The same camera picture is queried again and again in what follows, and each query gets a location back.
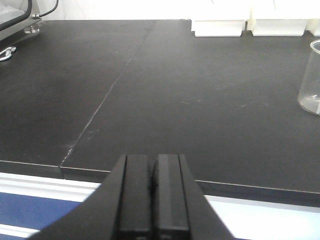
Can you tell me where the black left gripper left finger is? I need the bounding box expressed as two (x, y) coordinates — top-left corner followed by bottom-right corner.
(30, 155), (152, 240)

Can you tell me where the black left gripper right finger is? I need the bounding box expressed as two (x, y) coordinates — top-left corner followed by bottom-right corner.
(152, 154), (234, 240)

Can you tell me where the blue bench cabinet front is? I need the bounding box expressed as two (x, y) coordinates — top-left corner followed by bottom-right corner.
(0, 173), (320, 240)

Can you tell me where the clear glass beaker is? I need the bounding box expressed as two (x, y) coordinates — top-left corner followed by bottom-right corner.
(297, 39), (320, 116)

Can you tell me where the silver metal hook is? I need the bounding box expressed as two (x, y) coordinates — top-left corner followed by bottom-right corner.
(0, 46), (17, 62)

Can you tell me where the left white plastic bin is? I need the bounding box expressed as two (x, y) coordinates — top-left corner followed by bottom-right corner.
(190, 0), (251, 37)

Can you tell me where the white plastic bin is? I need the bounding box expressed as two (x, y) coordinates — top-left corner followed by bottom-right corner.
(190, 0), (251, 37)
(308, 0), (320, 37)
(250, 0), (311, 37)

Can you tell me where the middle white plastic bin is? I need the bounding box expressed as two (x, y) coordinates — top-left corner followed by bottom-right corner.
(250, 0), (311, 37)

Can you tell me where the grey equipment cabinet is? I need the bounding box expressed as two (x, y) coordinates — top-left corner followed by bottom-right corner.
(0, 0), (41, 43)

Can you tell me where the right white plastic bin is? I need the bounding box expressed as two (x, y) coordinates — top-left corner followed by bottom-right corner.
(308, 0), (320, 37)

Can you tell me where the black power cable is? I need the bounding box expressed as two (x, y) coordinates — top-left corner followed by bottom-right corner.
(0, 0), (60, 31)

